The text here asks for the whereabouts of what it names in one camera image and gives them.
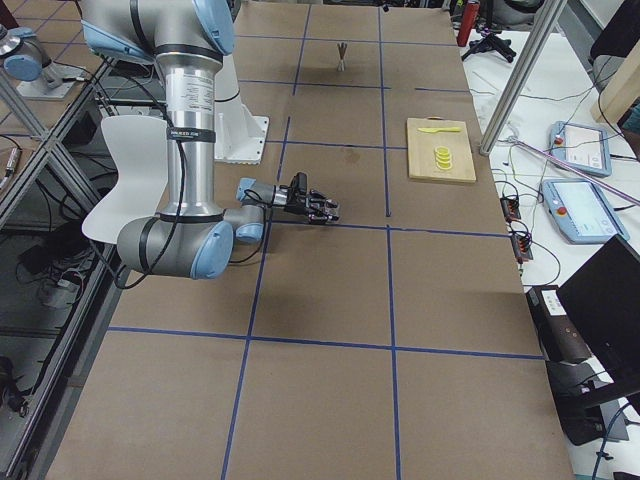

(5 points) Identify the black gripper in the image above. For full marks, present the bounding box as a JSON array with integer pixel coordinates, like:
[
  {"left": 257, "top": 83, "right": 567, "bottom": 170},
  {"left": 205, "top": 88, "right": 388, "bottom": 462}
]
[{"left": 284, "top": 187, "right": 340, "bottom": 225}]

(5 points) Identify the steel double jigger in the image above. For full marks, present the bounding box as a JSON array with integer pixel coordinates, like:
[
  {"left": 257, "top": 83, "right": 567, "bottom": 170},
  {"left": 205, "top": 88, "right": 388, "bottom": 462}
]
[{"left": 337, "top": 42, "right": 348, "bottom": 72}]

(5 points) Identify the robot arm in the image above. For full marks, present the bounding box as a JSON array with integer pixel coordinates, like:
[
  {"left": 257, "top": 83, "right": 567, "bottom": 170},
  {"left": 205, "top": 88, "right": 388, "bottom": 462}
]
[{"left": 82, "top": 1, "right": 339, "bottom": 279}]

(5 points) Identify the bamboo cutting board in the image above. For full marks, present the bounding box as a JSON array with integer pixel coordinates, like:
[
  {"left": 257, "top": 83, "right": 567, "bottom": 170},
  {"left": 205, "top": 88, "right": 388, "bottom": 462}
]
[{"left": 406, "top": 118, "right": 476, "bottom": 184}]

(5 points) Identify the yellow plastic knife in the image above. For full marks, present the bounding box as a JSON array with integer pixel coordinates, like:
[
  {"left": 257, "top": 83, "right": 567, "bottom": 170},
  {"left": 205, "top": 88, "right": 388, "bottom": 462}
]
[{"left": 417, "top": 127, "right": 462, "bottom": 134}]

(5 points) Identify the long metal rod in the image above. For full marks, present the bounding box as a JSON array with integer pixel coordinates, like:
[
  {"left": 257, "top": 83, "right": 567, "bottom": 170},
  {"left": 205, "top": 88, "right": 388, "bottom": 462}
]
[{"left": 507, "top": 136, "right": 640, "bottom": 207}]

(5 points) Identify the red cylinder bottle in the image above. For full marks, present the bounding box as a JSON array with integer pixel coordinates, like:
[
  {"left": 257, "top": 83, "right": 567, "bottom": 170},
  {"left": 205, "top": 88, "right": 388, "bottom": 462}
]
[{"left": 456, "top": 0, "right": 480, "bottom": 47}]

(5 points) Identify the blue teach pendant near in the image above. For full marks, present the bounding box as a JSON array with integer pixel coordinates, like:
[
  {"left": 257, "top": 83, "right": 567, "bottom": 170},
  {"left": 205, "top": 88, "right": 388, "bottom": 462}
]
[{"left": 540, "top": 179, "right": 630, "bottom": 245}]

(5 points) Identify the blue teach pendant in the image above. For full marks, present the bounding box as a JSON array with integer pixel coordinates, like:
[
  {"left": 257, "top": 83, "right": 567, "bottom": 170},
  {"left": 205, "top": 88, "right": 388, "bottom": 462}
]
[
  {"left": 540, "top": 179, "right": 630, "bottom": 245},
  {"left": 549, "top": 121, "right": 612, "bottom": 178}
]

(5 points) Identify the blue teach pendant far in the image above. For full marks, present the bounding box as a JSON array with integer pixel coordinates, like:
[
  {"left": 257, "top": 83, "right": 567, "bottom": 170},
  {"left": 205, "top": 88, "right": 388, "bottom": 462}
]
[{"left": 549, "top": 121, "right": 612, "bottom": 178}]

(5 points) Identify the black computer monitor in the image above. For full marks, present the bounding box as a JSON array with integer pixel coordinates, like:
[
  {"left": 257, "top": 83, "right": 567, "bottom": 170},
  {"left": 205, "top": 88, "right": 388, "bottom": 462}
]
[{"left": 557, "top": 235, "right": 639, "bottom": 382}]

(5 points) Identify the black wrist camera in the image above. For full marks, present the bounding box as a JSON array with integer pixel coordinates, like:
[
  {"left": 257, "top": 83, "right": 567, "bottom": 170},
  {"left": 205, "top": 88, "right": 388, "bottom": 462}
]
[{"left": 290, "top": 172, "right": 308, "bottom": 196}]

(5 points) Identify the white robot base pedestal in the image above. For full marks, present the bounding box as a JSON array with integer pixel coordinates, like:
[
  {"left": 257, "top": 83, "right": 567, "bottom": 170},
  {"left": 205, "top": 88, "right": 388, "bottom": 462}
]
[{"left": 201, "top": 55, "right": 269, "bottom": 165}]

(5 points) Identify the aluminium frame post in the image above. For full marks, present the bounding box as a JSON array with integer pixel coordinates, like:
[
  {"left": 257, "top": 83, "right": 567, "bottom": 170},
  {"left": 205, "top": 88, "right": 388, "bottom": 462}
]
[{"left": 479, "top": 0, "right": 567, "bottom": 156}]

